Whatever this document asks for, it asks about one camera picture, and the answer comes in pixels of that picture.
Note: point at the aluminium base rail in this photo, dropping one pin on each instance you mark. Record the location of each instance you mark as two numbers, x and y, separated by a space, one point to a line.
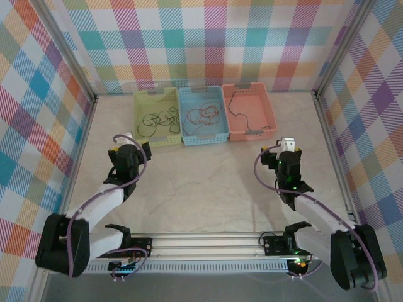
204 245

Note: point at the aluminium side rail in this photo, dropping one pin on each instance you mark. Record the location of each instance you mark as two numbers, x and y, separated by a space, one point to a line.
85 132
333 157

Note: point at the pink plastic basket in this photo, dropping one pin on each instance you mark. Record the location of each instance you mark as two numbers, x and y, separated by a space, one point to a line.
255 107

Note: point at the green plastic basket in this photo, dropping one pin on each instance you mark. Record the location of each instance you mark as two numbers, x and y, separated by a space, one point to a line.
154 100

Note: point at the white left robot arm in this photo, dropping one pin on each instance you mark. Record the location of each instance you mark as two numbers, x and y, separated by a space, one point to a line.
104 204

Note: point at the blue plastic basket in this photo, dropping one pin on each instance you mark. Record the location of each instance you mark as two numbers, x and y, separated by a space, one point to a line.
204 138

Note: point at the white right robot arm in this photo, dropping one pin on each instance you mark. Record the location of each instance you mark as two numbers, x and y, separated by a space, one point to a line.
318 214

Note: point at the aluminium frame post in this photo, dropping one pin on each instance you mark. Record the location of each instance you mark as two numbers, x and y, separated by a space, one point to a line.
346 47
63 47

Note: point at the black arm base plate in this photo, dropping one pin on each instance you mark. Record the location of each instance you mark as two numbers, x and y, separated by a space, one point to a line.
143 243
274 247

